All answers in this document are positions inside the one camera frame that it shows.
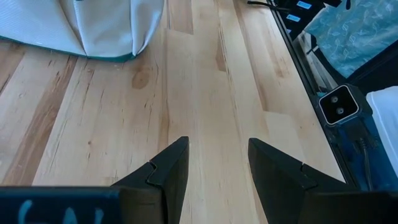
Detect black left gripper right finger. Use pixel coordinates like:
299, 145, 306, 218
248, 138, 358, 224

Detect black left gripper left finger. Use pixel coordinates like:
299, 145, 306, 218
110, 136, 190, 224

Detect white canvas gardening bag green trim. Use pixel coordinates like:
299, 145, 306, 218
0, 0, 165, 62

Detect light blue floral cloth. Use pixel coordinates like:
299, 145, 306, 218
303, 0, 398, 78

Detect black control box blue labels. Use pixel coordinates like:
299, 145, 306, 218
273, 0, 330, 37

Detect black table-level camera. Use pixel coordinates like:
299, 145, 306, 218
317, 83, 373, 127

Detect black table edge rail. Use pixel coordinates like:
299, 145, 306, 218
267, 0, 358, 190

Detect black cable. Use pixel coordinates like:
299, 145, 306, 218
247, 0, 292, 13

